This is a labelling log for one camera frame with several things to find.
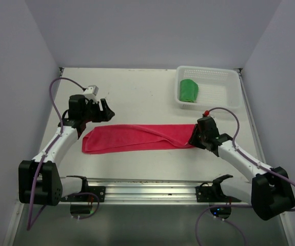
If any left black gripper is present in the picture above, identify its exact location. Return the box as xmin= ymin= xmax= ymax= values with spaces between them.
xmin=81 ymin=98 xmax=114 ymax=123

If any pink towel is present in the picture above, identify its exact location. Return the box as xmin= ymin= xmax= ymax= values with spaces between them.
xmin=82 ymin=124 xmax=194 ymax=154

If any green towel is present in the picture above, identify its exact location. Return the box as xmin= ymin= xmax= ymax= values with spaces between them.
xmin=179 ymin=79 xmax=199 ymax=103

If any clear plastic tray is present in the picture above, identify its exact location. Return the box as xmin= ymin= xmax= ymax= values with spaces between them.
xmin=174 ymin=66 xmax=243 ymax=111

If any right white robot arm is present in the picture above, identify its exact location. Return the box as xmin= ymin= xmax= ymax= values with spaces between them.
xmin=189 ymin=116 xmax=295 ymax=220

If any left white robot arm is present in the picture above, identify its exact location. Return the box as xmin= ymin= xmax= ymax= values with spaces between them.
xmin=18 ymin=94 xmax=115 ymax=206

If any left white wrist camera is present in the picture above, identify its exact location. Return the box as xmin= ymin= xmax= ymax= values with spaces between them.
xmin=83 ymin=85 xmax=99 ymax=101

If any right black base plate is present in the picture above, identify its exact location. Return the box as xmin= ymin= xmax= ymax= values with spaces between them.
xmin=195 ymin=186 xmax=241 ymax=203

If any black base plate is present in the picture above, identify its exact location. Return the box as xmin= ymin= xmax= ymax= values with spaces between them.
xmin=61 ymin=186 xmax=106 ymax=202
xmin=195 ymin=186 xmax=241 ymax=203

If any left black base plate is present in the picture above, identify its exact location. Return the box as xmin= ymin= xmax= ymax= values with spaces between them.
xmin=61 ymin=186 xmax=106 ymax=202

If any aluminium mounting rail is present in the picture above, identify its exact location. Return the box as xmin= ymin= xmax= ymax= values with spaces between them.
xmin=60 ymin=179 xmax=287 ymax=206

